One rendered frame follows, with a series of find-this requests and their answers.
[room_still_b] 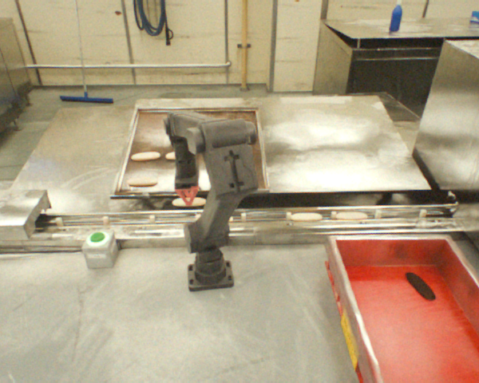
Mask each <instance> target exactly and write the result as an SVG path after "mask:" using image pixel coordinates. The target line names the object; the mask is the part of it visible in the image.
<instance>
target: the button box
mask: <svg viewBox="0 0 479 383"><path fill-rule="evenodd" d="M96 232H105V233H107V234H108V235H109V240H108V241H107V242H106V243H104V244H102V245H100V246H91V245H89V244H88V242H87V239H88V237H90V236H91V235H92V234H94V233H96ZM120 250H121V248H120V244H119V243H116V240H115V236H114V231H91V232H89V233H88V235H87V237H86V240H85V242H84V245H83V247H82V251H83V254H84V257H85V261H86V264H87V267H88V268H102V267H113V264H114V261H115V258H116V256H117V252H118V251H120Z"/></svg>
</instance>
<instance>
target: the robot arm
mask: <svg viewBox="0 0 479 383"><path fill-rule="evenodd" d="M163 126H164V131H165V133H166V134H167V136H168V139H169V141H170V143H171V145H172V147H173V148H174V156H175V163H176V172H175V176H174V181H173V183H174V190H175V192H176V193H177V194H178V196H179V197H180V198H181V199H182V200H183V201H184V203H185V204H186V205H192V203H193V201H194V199H195V197H196V194H197V192H198V191H199V188H200V171H199V168H200V166H199V165H198V164H196V154H202V157H203V161H204V166H205V168H206V171H207V174H208V179H209V183H210V185H211V187H210V190H209V193H208V197H207V199H206V202H205V204H204V208H203V210H202V212H201V215H200V217H199V218H198V219H197V221H196V222H194V223H187V224H184V238H185V242H186V245H187V248H188V252H189V254H193V253H196V261H194V263H193V264H189V265H188V289H189V290H190V291H197V290H211V289H219V288H227V287H233V286H234V278H233V269H232V262H231V261H230V260H225V258H224V253H222V251H221V250H220V247H225V246H227V245H229V243H230V236H229V235H230V234H231V228H230V225H229V220H230V219H231V217H232V216H233V212H234V210H235V209H236V207H237V205H238V204H239V202H240V201H241V200H242V199H243V198H244V197H246V196H247V195H248V194H249V193H256V192H257V191H258V189H259V183H258V178H257V174H256V169H255V161H254V156H253V151H252V147H251V146H252V145H254V144H256V143H257V131H256V129H255V126H254V124H253V123H251V122H247V121H244V119H236V120H231V119H228V118H214V117H209V116H204V115H200V114H198V113H197V112H196V110H187V111H180V112H174V113H167V118H165V119H163ZM228 157H229V161H228ZM188 191H191V193H188ZM183 192H184V194H185V195H186V196H187V198H191V199H190V201H189V202H188V201H187V200H186V198H185V196H184V194H183Z"/></svg>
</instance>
